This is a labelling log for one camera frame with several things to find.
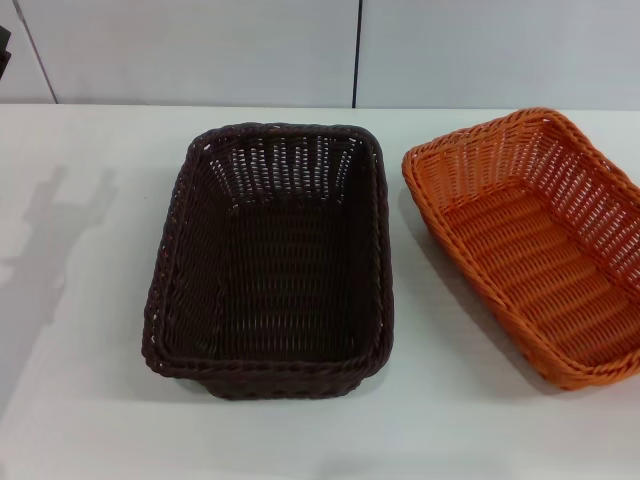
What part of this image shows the dark brown wicker basket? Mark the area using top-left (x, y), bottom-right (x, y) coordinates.
top-left (141, 121), bottom-right (396, 400)

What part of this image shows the orange wicker basket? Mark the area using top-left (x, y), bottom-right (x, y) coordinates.
top-left (401, 107), bottom-right (640, 392)

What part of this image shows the black object at wall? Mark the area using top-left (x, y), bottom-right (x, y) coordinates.
top-left (0, 27), bottom-right (14, 76)

